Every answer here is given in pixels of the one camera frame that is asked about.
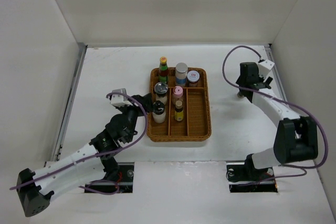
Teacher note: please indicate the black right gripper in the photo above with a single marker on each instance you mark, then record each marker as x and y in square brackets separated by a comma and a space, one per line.
[269, 80]

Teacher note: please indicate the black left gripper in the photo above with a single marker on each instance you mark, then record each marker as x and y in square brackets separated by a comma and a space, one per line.
[145, 100]

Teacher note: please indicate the white bottle black cap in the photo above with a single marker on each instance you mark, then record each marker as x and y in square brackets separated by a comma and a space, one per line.
[159, 112]

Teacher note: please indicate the clear jar grey lid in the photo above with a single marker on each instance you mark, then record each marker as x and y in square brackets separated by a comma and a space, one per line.
[161, 89]

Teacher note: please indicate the pink cap spice shaker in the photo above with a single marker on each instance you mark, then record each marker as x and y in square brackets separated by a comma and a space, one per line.
[177, 94]

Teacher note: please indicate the slim dark pepper bottle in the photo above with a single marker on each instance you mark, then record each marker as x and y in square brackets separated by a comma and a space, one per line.
[240, 95]

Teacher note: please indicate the small yellow label bottle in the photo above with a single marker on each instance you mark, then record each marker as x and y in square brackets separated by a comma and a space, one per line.
[179, 114]

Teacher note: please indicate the red sauce bottle yellow cap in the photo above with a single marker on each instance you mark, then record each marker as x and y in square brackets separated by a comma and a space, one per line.
[163, 70]

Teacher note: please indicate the white bead jar silver lid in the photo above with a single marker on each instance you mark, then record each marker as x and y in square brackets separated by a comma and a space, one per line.
[181, 70]

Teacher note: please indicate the brown spice jar red label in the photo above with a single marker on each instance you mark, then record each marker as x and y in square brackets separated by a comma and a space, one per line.
[193, 78]

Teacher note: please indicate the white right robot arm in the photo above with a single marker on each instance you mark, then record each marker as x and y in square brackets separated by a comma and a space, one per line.
[296, 136]

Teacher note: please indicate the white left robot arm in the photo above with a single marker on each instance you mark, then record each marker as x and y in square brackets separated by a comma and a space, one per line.
[94, 162]

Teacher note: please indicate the brown wicker divided tray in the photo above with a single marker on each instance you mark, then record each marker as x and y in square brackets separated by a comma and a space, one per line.
[196, 123]

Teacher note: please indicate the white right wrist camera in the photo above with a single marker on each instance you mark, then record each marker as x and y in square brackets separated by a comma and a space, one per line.
[265, 67]

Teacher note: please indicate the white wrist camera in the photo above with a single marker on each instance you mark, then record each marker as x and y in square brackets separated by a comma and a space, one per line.
[117, 99]
[265, 67]

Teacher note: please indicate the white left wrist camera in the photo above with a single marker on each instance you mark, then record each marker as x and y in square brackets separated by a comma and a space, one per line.
[117, 99]

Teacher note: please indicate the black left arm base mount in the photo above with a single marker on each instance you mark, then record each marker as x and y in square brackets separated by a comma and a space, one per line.
[119, 181]

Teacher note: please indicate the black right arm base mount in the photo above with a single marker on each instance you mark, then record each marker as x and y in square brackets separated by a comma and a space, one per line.
[242, 179]

